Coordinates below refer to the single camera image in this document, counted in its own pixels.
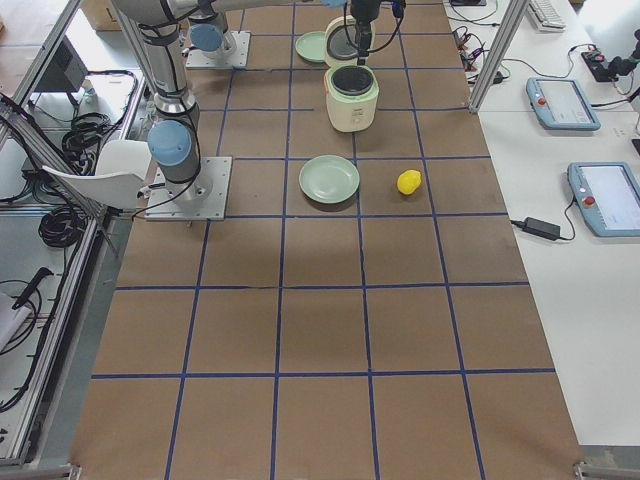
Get far teach pendant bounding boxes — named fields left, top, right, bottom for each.
left=526, top=77, right=601, bottom=132

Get near teach pendant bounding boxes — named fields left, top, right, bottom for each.
left=567, top=162, right=639, bottom=238

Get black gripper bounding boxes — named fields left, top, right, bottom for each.
left=350, top=0, right=384, bottom=66

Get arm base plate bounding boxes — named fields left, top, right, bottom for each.
left=186, top=29, right=251, bottom=70
left=144, top=156, right=232, bottom=221

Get teach pendant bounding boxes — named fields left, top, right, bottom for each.
left=526, top=77, right=601, bottom=132
left=567, top=162, right=639, bottom=238

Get green plate far side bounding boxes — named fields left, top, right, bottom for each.
left=295, top=31, right=325, bottom=64

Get white keyboard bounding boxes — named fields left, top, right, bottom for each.
left=526, top=0, right=566, bottom=33

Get coiled black cables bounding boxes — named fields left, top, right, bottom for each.
left=60, top=112, right=109, bottom=176

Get green plate near lemon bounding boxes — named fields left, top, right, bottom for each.
left=299, top=155, right=360, bottom=204

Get white rice cooker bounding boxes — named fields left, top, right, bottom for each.
left=324, top=15, right=379, bottom=133

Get cardboard box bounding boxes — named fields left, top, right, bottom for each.
left=80, top=0, right=121, bottom=32

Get black power adapter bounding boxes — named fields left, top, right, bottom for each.
left=522, top=217, right=561, bottom=241

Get yellow lemon toy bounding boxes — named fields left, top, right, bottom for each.
left=396, top=169, right=422, bottom=196

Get aluminium frame post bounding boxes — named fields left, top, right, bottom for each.
left=469, top=0, right=528, bottom=113

